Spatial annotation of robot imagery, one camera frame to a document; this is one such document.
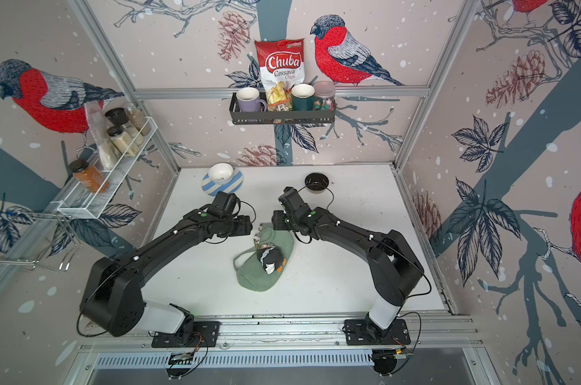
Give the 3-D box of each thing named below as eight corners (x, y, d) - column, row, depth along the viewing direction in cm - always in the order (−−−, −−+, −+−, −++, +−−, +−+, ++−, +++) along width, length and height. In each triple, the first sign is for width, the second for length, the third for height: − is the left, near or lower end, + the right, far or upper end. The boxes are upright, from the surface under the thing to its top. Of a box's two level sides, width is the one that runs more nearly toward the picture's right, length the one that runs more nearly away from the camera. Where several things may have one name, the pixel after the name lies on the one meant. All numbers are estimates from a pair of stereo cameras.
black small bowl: (311, 197, 110) (312, 191, 106) (302, 183, 115) (302, 176, 112) (330, 190, 112) (331, 183, 109) (320, 176, 118) (321, 170, 115)
